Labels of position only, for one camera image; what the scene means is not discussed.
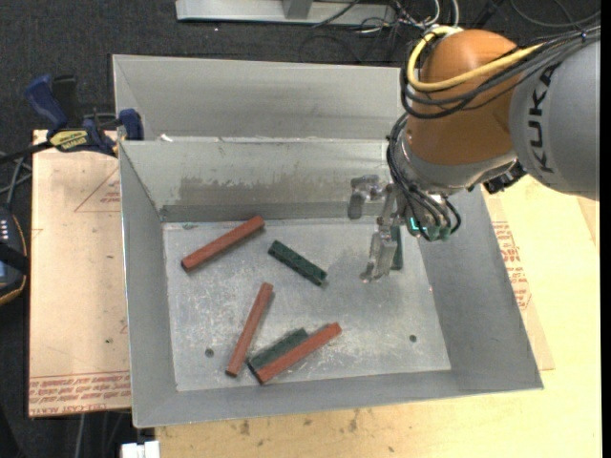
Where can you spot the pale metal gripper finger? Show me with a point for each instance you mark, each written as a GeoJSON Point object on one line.
{"type": "Point", "coordinates": [379, 256]}
{"type": "Point", "coordinates": [358, 203]}

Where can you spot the grey metal bin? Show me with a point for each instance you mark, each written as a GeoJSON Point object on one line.
{"type": "Point", "coordinates": [382, 327]}

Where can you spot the brown cardboard board, red print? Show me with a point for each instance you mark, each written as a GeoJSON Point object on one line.
{"type": "Point", "coordinates": [71, 279]}

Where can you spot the dark green flat block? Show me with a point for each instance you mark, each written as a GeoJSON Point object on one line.
{"type": "Point", "coordinates": [277, 348]}
{"type": "Point", "coordinates": [297, 262]}

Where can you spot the red-brown flat block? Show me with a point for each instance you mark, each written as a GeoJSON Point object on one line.
{"type": "Point", "coordinates": [249, 329]}
{"type": "Point", "coordinates": [301, 352]}
{"type": "Point", "coordinates": [222, 243]}

